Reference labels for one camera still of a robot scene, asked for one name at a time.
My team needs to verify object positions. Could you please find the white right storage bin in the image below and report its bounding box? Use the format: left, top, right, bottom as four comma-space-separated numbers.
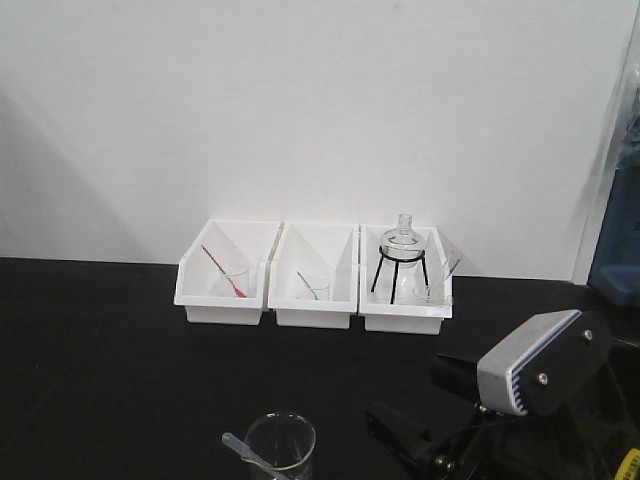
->
358, 224, 453, 335

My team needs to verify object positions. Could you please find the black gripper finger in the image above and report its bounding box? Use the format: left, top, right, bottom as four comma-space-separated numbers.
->
429, 353, 480, 403
366, 401, 432, 473

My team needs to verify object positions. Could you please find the black wire tripod stand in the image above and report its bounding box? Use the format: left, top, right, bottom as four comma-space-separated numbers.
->
370, 247, 430, 305

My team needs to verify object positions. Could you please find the white left storage bin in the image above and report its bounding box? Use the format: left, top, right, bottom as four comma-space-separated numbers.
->
174, 219, 281, 325

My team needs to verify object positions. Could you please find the clear glass beaker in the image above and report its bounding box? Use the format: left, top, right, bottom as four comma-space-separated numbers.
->
244, 411, 317, 479

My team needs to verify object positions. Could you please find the small beaker in bin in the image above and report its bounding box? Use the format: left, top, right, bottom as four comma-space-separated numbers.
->
299, 276, 330, 301
212, 268, 249, 298
414, 286, 436, 305

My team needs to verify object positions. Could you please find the clear plastic pipette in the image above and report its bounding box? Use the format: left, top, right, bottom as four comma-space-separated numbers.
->
221, 432, 288, 480

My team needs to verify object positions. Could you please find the clear glass flask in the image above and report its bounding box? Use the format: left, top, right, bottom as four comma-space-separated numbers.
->
372, 213, 432, 304

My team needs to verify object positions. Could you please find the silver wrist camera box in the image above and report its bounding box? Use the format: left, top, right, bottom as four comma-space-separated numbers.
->
476, 309, 582, 416

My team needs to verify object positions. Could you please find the small beaker in right bin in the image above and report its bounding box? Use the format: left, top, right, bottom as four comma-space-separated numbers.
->
414, 286, 436, 305

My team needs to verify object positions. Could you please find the white storage bin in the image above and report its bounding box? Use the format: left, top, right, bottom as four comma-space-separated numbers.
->
174, 219, 281, 325
268, 222, 359, 329
358, 224, 453, 335

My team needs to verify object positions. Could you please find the blue plastic container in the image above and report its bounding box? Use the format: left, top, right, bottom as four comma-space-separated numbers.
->
589, 95, 639, 307

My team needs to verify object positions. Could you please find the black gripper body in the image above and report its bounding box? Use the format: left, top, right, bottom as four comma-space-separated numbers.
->
432, 311, 639, 479

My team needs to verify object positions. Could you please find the white middle storage bin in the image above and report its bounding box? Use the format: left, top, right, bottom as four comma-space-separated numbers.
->
268, 222, 359, 329

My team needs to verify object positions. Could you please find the small beaker in left bin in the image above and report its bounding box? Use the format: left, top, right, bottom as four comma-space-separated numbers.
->
212, 268, 249, 298

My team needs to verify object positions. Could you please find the small beaker in middle bin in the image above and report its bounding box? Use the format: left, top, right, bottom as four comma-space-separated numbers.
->
299, 276, 330, 301

